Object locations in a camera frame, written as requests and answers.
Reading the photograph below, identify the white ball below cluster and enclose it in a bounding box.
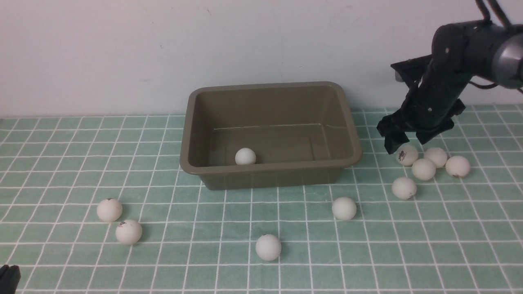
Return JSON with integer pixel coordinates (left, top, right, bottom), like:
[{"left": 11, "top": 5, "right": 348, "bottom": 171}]
[{"left": 391, "top": 177, "right": 417, "bottom": 200}]

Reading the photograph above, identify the olive green plastic bin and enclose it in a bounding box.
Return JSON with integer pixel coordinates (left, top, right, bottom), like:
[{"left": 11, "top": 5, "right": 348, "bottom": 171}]
[{"left": 179, "top": 81, "right": 363, "bottom": 190}]

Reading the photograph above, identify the white ball cluster back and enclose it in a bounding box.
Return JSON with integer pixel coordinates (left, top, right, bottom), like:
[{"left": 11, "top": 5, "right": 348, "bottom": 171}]
[{"left": 424, "top": 147, "right": 448, "bottom": 169}]

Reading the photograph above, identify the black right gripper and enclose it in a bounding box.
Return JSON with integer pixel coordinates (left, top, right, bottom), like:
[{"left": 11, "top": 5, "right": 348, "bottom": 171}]
[{"left": 377, "top": 53, "right": 472, "bottom": 154}]

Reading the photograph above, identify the white ball with printed logo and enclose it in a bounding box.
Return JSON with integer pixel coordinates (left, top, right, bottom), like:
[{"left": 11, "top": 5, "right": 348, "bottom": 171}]
[{"left": 394, "top": 144, "right": 420, "bottom": 166}]

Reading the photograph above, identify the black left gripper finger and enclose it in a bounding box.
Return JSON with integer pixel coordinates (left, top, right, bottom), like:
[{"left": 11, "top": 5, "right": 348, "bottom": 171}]
[{"left": 0, "top": 265, "right": 21, "bottom": 294}]

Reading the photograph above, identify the white ball with logo left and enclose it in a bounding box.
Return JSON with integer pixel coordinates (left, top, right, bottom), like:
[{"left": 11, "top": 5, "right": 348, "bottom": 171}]
[{"left": 115, "top": 219, "right": 143, "bottom": 245}]

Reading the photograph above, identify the green checkered tablecloth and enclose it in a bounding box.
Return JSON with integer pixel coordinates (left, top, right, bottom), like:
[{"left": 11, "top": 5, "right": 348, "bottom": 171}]
[{"left": 0, "top": 105, "right": 523, "bottom": 294}]

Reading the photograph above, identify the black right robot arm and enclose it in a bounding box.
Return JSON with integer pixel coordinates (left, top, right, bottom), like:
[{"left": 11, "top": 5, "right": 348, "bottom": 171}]
[{"left": 377, "top": 20, "right": 523, "bottom": 154}]

